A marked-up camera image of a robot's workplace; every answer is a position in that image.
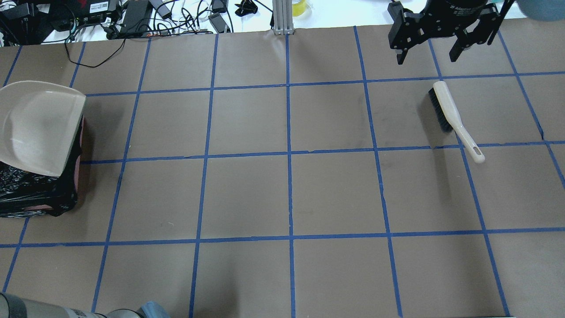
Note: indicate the black bag-lined trash bin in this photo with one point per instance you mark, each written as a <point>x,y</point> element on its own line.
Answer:
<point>24,194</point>

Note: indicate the aluminium frame post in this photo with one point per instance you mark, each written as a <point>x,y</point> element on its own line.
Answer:
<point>282,17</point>

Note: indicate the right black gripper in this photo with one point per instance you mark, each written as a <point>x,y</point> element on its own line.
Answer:
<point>454,12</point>

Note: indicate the beige hand brush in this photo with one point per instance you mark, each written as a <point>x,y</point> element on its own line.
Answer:
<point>450,120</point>

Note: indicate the beige plastic dustpan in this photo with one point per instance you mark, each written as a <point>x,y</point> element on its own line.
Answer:
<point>38,124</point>

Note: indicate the yellow tape roll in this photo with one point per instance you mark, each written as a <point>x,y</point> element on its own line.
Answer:
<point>298,7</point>

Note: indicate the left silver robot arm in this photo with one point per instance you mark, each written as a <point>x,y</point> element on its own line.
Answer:
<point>12,306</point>

